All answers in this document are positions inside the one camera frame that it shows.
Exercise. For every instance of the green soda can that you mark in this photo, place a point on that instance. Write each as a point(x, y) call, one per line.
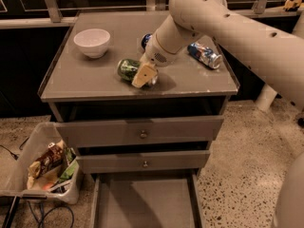
point(127, 68)

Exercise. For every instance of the middle grey drawer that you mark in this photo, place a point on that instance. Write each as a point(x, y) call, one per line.
point(135, 162)

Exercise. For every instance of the clear plastic bin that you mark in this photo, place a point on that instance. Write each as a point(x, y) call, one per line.
point(47, 187)

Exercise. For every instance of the green snack packet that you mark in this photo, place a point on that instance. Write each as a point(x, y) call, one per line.
point(71, 165)

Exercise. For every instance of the grey drawer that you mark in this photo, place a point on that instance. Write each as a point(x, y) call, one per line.
point(140, 131)
point(146, 200)
point(135, 162)

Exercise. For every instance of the yellow object on ledge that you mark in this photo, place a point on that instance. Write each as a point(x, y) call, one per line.
point(292, 5)

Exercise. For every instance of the dark blue soda can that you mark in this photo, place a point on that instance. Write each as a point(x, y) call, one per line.
point(145, 40)

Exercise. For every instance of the grey drawer cabinet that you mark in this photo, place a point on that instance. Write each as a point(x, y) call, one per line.
point(144, 147)

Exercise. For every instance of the brown snack bag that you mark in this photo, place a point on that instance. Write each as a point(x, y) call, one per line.
point(49, 160)

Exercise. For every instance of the white ceramic bowl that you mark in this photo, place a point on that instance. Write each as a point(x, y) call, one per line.
point(92, 42)

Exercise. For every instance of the light blue soda can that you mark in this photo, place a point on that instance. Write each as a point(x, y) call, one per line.
point(205, 55)

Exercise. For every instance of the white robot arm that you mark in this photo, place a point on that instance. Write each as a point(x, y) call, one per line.
point(254, 177)

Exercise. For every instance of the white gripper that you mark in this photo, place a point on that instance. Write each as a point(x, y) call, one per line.
point(157, 54)

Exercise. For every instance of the white diagonal pole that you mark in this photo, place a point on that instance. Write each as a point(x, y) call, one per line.
point(265, 98)

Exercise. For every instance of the top grey drawer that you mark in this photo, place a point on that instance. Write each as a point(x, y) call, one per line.
point(140, 131)

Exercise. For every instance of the bottom grey drawer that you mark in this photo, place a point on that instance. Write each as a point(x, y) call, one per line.
point(146, 200)

